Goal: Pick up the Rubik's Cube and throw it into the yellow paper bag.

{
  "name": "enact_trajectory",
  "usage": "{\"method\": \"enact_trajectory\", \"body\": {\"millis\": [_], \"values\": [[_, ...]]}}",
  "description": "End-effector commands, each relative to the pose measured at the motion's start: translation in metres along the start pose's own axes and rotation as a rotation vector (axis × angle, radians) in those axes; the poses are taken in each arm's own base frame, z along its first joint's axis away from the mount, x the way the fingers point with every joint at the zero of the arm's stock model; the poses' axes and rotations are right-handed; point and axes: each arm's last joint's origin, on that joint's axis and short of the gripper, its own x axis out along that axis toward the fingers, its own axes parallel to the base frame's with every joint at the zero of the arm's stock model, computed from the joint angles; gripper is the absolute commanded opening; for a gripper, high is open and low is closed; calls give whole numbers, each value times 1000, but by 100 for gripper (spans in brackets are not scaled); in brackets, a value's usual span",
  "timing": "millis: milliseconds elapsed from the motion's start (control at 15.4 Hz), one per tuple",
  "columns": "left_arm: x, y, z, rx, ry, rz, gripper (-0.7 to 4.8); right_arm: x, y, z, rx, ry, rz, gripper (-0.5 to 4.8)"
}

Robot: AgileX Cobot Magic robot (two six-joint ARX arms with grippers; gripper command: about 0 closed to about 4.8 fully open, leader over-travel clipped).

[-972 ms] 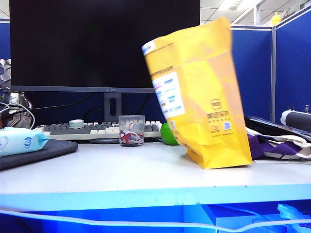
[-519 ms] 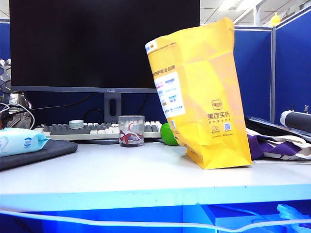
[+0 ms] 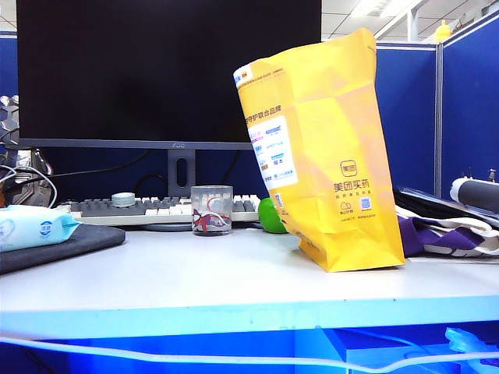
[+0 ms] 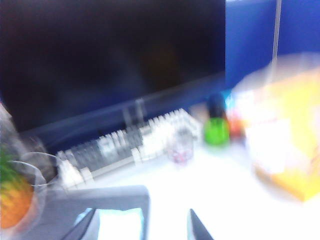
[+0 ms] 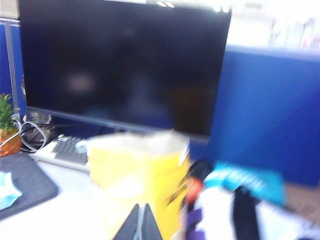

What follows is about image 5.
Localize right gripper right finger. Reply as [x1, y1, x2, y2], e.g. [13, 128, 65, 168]
[143, 203, 164, 240]

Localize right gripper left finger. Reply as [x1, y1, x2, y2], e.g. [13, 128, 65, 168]
[113, 203, 140, 240]

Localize yellow paper bag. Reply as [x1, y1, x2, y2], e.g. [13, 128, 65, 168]
[85, 129, 193, 240]

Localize white and purple tote bag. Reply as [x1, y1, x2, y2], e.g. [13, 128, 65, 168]
[179, 185, 320, 240]

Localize grey and white keyboard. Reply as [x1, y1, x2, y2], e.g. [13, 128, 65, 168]
[30, 134, 91, 174]

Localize dark grey fabric pad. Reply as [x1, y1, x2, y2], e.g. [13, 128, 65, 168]
[0, 152, 60, 221]

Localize cyan flat package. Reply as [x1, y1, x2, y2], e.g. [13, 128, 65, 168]
[205, 162, 287, 205]

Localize light blue wipes pack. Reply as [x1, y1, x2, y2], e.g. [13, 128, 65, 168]
[0, 170, 24, 211]

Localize small potted green plant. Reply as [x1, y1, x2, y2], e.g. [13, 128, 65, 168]
[0, 93, 23, 158]

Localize black computer monitor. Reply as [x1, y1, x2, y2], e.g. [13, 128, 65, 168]
[18, 0, 234, 145]

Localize white looped cable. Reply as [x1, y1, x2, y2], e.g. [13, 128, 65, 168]
[0, 120, 49, 154]

